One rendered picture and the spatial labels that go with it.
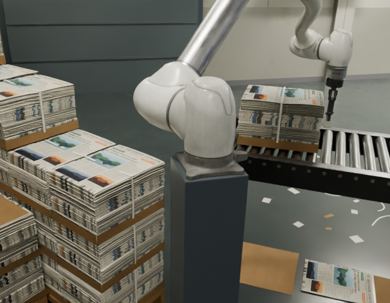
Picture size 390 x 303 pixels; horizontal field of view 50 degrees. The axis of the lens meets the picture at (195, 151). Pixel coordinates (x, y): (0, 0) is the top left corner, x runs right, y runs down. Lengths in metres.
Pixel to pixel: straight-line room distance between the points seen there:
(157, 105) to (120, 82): 4.50
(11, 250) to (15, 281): 0.16
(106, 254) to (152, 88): 0.70
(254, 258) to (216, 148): 1.44
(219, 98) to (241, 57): 5.02
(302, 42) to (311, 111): 0.31
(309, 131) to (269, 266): 0.93
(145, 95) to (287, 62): 5.28
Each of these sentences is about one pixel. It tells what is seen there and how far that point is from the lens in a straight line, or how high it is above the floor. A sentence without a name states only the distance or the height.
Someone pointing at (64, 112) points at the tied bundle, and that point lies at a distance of 2.07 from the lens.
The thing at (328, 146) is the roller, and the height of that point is 0.80.
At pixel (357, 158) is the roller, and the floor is 0.80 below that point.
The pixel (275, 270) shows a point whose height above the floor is 0.00.
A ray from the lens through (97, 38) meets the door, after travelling 5.66.
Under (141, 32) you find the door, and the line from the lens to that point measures 5.71.
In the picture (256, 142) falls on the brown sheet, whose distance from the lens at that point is 1.98.
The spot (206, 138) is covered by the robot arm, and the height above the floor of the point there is 1.12.
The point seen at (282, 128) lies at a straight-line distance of 1.94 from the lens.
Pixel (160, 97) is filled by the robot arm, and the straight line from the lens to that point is 1.31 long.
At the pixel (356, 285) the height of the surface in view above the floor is 0.01.
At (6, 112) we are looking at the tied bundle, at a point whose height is 1.00.
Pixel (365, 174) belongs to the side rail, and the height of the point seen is 0.80.
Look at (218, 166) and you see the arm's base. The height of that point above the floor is 1.03.
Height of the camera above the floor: 1.57
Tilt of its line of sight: 24 degrees down
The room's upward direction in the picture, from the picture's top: 2 degrees clockwise
